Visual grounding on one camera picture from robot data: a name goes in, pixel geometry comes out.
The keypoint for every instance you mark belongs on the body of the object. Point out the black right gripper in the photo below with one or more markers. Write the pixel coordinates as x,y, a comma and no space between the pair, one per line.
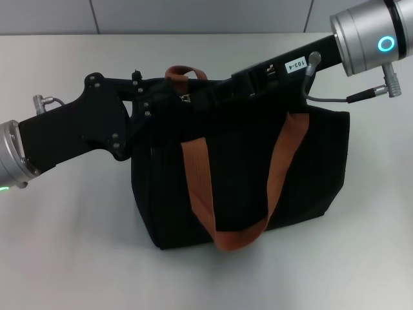
290,68

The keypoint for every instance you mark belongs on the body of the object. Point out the silver zipper pull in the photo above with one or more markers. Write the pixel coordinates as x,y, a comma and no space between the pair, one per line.
186,97

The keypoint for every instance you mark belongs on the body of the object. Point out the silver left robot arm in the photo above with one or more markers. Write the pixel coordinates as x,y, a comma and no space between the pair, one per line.
9,155

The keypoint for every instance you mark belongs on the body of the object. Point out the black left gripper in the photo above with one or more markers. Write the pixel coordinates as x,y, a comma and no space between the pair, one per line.
77,129

